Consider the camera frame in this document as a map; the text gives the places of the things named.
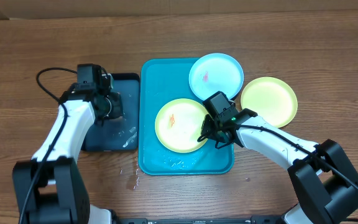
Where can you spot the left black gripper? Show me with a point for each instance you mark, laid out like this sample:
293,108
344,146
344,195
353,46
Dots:
117,111

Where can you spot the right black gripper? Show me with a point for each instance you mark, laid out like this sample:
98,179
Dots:
208,130

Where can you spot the yellow plate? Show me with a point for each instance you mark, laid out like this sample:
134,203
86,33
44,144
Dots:
272,99
178,125

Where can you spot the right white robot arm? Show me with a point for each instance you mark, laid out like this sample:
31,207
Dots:
324,179

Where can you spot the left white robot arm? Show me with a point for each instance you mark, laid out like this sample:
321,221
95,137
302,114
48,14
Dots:
49,188

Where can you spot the black water tray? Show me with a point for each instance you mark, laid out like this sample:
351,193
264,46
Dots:
122,134

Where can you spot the teal plastic tray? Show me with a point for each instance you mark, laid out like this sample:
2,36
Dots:
161,81

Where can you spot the light blue plate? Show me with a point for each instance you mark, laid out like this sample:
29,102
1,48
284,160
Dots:
216,72

